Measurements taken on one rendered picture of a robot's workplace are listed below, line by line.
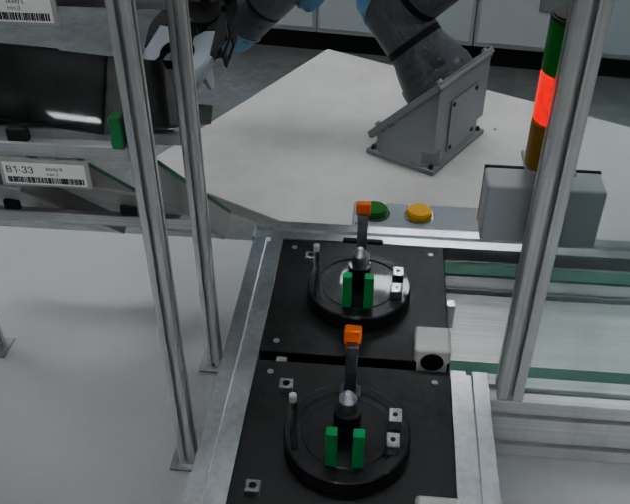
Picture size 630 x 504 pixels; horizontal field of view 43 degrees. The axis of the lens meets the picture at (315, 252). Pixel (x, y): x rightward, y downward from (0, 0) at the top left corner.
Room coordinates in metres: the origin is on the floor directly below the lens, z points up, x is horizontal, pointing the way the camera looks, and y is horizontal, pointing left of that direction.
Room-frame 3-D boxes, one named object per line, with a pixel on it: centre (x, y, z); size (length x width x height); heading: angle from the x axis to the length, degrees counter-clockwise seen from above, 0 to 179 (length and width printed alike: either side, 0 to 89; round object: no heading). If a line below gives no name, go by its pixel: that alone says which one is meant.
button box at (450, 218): (1.04, -0.16, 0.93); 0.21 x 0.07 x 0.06; 84
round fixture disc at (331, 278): (0.83, -0.06, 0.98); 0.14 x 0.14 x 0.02
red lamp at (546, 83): (0.69, -0.24, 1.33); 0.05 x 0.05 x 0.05
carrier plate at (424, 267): (0.83, -0.06, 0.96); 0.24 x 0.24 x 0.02; 84
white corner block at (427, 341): (0.72, -0.15, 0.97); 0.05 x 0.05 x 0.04; 84
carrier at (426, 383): (0.58, -0.04, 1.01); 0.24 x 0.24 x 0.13; 84
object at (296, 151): (1.40, -0.22, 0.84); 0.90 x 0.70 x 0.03; 57
